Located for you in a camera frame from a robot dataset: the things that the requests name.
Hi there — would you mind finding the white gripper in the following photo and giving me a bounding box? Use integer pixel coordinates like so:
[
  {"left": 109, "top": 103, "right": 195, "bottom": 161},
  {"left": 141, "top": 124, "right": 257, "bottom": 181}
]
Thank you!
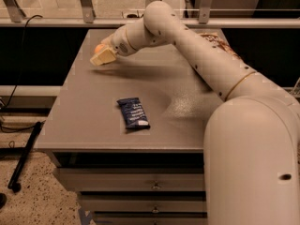
[{"left": 90, "top": 27, "right": 137, "bottom": 66}]

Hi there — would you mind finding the orange fruit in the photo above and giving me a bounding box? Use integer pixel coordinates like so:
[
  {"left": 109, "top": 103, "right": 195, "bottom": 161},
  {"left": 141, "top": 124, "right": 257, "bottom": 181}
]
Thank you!
[{"left": 95, "top": 44, "right": 105, "bottom": 53}]

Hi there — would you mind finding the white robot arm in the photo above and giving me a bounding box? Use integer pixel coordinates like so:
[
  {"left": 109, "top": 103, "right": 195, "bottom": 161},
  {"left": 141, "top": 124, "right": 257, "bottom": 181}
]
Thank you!
[{"left": 91, "top": 1, "right": 300, "bottom": 225}]

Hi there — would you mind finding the dark blue snack bar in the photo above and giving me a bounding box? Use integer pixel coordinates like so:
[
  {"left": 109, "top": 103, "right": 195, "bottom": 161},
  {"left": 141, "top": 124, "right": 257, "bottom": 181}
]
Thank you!
[{"left": 117, "top": 97, "right": 150, "bottom": 129}]

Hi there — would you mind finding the grey drawer cabinet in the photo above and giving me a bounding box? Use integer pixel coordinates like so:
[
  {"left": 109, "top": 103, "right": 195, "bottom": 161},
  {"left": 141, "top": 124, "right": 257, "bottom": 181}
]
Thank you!
[{"left": 35, "top": 29, "right": 222, "bottom": 225}]

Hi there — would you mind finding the brown chip bag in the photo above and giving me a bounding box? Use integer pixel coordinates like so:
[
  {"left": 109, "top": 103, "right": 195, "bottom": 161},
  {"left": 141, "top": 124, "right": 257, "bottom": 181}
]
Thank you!
[{"left": 200, "top": 32, "right": 241, "bottom": 60}]

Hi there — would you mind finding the black rod on floor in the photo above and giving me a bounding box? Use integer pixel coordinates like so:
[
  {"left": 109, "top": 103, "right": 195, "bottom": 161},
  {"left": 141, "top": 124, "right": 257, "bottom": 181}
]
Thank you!
[{"left": 7, "top": 122, "right": 42, "bottom": 193}]

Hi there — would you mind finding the black cable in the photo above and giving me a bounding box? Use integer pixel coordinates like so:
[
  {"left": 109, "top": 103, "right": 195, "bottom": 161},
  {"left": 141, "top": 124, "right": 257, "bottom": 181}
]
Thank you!
[{"left": 0, "top": 14, "right": 44, "bottom": 134}]

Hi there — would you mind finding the metal railing frame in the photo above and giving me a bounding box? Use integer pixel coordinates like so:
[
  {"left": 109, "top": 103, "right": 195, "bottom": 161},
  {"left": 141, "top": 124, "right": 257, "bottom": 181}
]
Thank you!
[{"left": 0, "top": 0, "right": 300, "bottom": 29}]

